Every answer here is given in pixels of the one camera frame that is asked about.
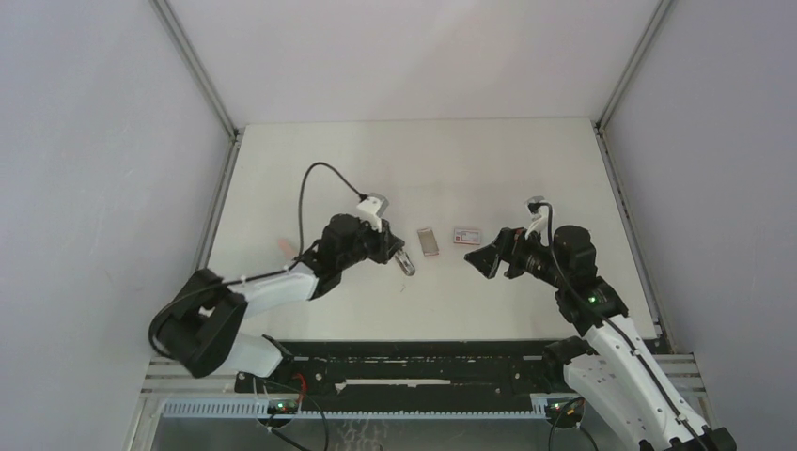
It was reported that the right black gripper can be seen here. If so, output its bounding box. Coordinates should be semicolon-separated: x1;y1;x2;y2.
466;222;568;289

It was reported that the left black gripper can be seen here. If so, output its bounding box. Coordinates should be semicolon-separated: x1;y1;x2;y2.
337;217;403;271

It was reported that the tan stapler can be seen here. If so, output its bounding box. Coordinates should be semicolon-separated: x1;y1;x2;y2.
393;249;416;277

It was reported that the red white staple box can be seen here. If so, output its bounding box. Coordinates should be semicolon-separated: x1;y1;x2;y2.
453;227;482;245

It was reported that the grey staple tray insert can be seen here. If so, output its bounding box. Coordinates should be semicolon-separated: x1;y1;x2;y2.
417;227;440;257

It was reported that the pink stapler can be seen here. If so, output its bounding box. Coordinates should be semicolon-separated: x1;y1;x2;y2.
277;239;298;259

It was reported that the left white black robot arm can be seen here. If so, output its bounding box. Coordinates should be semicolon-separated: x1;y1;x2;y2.
148;214;405;392

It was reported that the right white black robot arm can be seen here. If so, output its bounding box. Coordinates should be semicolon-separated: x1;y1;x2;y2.
464;225;737;450

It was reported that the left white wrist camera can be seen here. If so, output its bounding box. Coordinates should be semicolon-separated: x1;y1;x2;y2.
356;193;389;233

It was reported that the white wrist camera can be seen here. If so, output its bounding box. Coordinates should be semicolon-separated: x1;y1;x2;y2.
524;196;553;239
356;193;389;233

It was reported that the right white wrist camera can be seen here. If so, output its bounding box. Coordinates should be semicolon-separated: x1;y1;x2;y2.
524;196;553;239

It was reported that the right black camera cable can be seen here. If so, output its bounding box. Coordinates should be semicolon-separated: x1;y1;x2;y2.
534;202;711;451

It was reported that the black camera cable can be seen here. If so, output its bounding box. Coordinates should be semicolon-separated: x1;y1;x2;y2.
147;162;366;359
534;202;711;451

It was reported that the left black camera cable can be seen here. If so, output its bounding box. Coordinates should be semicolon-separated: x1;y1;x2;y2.
147;162;366;359

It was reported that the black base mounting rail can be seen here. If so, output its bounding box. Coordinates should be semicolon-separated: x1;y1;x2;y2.
234;340;575;413

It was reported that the right aluminium frame post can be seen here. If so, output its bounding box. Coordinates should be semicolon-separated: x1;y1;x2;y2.
594;0;678;134

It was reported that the aluminium frame post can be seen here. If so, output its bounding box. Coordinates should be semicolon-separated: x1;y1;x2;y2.
149;0;239;141
594;0;678;134

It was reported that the white slotted cable duct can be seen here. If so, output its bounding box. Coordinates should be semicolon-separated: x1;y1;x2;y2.
163;397;549;419

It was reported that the left aluminium frame post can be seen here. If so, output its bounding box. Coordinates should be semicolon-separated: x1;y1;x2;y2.
149;0;239;141

